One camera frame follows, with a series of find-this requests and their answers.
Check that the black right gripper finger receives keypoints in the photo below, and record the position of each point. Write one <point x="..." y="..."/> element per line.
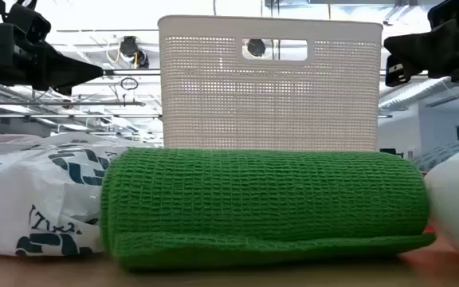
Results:
<point x="396" y="71"/>
<point x="428" y="49"/>

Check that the white plastic bag dark print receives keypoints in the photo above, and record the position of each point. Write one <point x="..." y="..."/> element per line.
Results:
<point x="18" y="199"/>

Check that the green bandage roll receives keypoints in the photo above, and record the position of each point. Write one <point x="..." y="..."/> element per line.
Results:
<point x="261" y="203"/>

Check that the white perforated plastic basket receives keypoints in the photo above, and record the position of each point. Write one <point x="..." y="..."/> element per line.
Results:
<point x="213" y="103"/>

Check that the grey horizontal ceiling pipe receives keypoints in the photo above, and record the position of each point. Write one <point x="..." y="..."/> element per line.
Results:
<point x="94" y="103"/>

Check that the black monitor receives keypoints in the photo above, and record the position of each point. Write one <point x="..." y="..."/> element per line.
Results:
<point x="389" y="152"/>

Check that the blue patterned white package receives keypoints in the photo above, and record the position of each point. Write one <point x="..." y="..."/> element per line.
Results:
<point x="440" y="153"/>

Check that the small red item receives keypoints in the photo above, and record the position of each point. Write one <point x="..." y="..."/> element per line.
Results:
<point x="429" y="230"/>

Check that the silver ventilation duct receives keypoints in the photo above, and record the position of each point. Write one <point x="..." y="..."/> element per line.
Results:
<point x="409" y="93"/>

